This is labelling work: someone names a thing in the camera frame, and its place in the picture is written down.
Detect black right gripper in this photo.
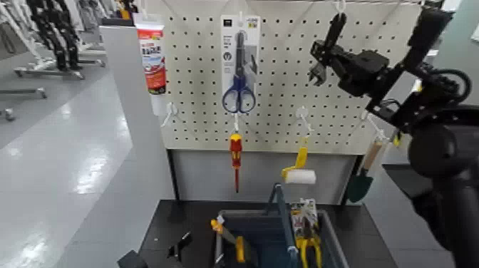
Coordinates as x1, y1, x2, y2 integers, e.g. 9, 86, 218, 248
309, 38, 391, 99

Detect black adjustable wrench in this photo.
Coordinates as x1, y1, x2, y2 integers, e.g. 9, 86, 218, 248
309, 12, 348, 88

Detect grey plastic crate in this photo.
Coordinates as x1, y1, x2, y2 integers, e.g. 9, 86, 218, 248
214, 182, 351, 268

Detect white perforated pegboard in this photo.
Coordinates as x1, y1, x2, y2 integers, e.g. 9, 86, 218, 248
143, 0, 422, 155

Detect yellow pliers in package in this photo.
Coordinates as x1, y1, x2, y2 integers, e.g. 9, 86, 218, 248
289, 198, 324, 268

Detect blue scissors on card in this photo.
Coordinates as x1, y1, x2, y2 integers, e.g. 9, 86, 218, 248
220, 14, 262, 115

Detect grey panel under pegboard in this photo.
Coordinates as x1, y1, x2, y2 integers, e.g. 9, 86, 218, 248
170, 148, 357, 205

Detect grey partition panel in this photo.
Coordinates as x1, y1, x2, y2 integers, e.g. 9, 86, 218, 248
56, 24, 177, 268

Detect red yellow screwdriver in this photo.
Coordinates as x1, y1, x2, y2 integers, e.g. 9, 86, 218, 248
230, 133, 243, 194

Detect red white sealant tube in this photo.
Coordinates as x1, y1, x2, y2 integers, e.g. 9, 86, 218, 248
133, 14, 168, 117

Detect black robot on stand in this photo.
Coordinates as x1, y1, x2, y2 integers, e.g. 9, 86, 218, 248
26, 0, 83, 72

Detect white robot on stand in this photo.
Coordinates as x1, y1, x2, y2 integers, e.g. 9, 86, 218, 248
0, 0, 48, 69

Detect yellow handled hand tool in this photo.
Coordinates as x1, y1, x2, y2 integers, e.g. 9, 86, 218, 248
210, 218, 248, 264

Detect blue crate carry handle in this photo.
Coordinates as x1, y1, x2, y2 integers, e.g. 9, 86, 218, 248
263, 182, 300, 268

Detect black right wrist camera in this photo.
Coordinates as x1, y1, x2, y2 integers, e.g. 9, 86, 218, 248
402, 5, 455, 74

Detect yellow handled paint roller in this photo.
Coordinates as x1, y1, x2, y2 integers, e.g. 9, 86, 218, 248
281, 136, 317, 186

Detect green trowel wooden handle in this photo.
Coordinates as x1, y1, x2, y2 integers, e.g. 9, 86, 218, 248
344, 140, 384, 204

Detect grey wheeled base frame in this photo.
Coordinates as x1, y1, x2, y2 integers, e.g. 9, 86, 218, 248
0, 87, 48, 101
14, 58, 86, 81

